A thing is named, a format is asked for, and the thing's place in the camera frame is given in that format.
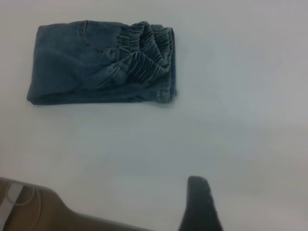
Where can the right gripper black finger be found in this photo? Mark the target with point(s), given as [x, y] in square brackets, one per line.
[199, 209]

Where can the blue denim shorts cartoon print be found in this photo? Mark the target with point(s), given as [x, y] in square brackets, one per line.
[72, 67]

